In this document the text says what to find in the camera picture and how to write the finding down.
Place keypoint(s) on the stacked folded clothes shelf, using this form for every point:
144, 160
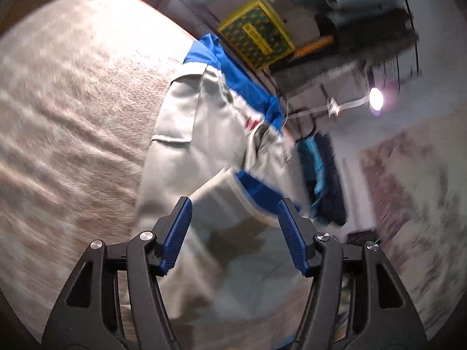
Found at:
334, 37

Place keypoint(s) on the blue hanging clothes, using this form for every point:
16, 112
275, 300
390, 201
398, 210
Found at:
321, 178

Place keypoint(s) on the grey and blue jacket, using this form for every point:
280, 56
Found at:
218, 140

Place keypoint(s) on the beige plaid bed blanket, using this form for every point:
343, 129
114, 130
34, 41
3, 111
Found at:
82, 82

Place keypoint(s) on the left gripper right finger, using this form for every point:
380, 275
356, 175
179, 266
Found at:
356, 300

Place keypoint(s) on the yellow green patterned box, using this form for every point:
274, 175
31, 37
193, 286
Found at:
257, 34

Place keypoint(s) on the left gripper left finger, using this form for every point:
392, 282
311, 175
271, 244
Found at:
112, 299

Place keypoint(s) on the small round lamp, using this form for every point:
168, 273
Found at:
376, 101

